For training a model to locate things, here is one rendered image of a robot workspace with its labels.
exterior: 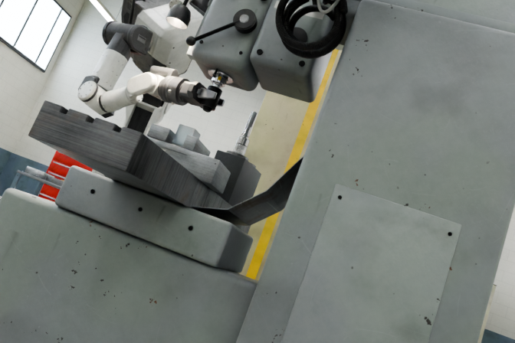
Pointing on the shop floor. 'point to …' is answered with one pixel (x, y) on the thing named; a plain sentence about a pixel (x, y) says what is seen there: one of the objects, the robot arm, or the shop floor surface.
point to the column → (397, 190)
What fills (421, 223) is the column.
